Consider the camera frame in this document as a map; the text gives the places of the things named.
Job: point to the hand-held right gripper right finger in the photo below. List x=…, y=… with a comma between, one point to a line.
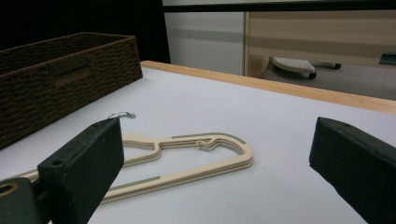
x=358, y=168

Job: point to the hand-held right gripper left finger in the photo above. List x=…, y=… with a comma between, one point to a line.
x=81, y=168

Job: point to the brown woven basket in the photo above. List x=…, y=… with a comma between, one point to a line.
x=62, y=93

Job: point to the beige clothes hanger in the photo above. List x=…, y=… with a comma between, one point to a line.
x=250, y=160
x=199, y=176
x=240, y=147

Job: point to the dark green object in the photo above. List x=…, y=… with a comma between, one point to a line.
x=388, y=58

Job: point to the white wheeled chair base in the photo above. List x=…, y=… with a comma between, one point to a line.
x=292, y=64

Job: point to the beige striped wooden cabinet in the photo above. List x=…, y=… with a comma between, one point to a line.
x=320, y=34

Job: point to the white grey-striped panel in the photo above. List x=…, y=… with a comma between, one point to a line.
x=202, y=46

